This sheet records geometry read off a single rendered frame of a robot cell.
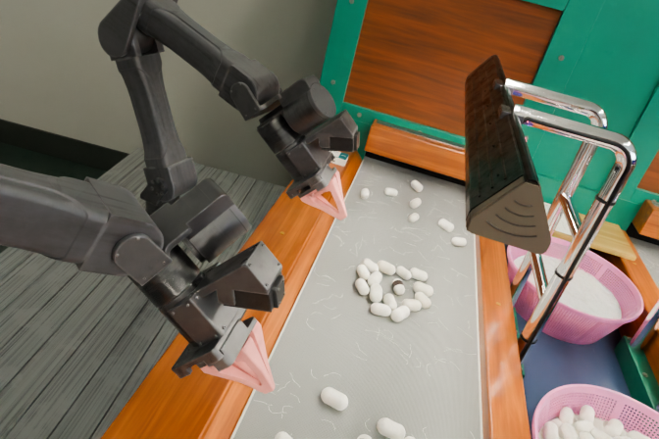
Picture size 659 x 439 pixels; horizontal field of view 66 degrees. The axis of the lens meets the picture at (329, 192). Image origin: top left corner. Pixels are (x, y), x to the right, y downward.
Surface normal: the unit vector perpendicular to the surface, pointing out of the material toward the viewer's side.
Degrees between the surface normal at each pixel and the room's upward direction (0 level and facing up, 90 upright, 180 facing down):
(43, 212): 84
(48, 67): 90
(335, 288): 0
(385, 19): 90
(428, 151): 90
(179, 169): 66
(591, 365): 0
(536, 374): 0
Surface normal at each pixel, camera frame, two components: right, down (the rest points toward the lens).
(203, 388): 0.22, -0.85
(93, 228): 0.64, 0.45
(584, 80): -0.23, 0.43
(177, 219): -0.27, -0.60
